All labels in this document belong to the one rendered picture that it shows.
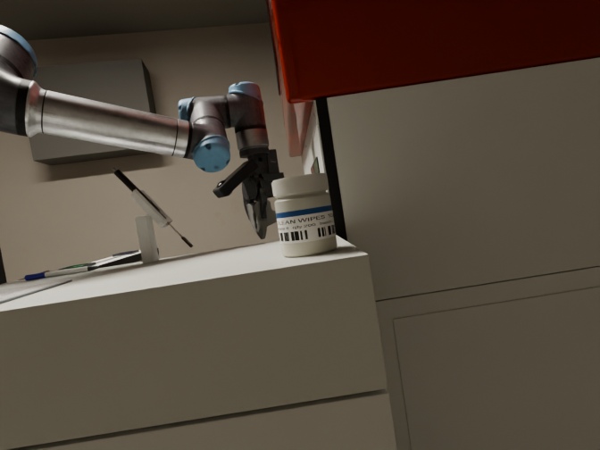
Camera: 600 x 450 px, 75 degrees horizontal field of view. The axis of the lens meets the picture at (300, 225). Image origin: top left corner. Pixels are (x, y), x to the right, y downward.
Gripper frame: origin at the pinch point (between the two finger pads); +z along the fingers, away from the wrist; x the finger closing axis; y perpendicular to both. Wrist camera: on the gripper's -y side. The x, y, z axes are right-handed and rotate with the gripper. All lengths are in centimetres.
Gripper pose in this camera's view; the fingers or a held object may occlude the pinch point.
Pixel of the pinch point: (259, 234)
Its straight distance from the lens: 93.0
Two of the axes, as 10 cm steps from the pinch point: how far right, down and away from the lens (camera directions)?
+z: 1.5, 9.9, 0.5
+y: 8.0, -1.5, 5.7
